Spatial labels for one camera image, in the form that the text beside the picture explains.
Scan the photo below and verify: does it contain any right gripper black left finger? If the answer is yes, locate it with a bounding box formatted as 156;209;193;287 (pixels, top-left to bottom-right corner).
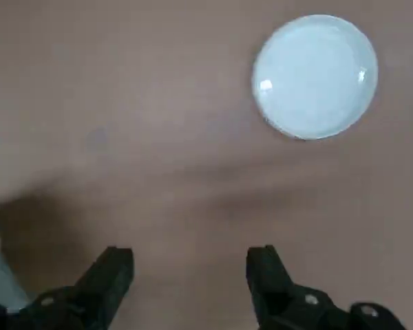
0;245;136;330

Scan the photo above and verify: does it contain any white plate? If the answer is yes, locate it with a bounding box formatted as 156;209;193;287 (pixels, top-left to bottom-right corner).
251;13;379;141

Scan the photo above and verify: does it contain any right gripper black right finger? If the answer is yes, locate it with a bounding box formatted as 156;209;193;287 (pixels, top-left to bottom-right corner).
246;243;410;330

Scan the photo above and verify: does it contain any gray wooden drawer white handle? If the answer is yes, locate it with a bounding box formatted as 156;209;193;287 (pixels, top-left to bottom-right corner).
0;206;28;310

